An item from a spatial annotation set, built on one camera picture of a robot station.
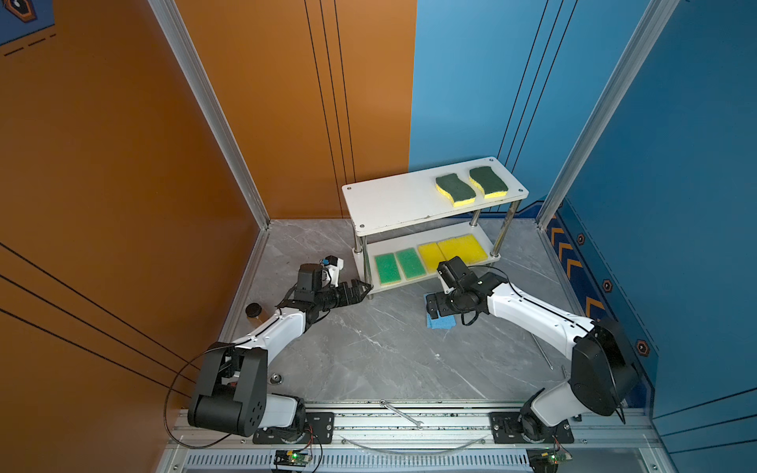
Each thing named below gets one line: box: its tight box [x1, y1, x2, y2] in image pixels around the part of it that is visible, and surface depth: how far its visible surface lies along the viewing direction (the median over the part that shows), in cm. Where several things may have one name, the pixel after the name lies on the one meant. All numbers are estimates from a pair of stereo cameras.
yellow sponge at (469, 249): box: [454, 234, 489, 266], surface depth 105 cm
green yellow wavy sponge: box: [469, 166, 509, 200], surface depth 83 cm
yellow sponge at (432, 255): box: [417, 242, 447, 274], surface depth 104 cm
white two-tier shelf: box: [342, 156, 530, 300], surface depth 84 cm
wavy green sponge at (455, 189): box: [435, 173, 477, 208], surface depth 80 cm
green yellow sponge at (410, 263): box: [395, 247, 427, 280], surface depth 99 cm
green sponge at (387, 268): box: [373, 252, 402, 285], surface depth 97 cm
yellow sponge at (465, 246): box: [436, 233, 481, 266], surface depth 105 cm
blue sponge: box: [426, 313, 457, 330], surface depth 91 cm
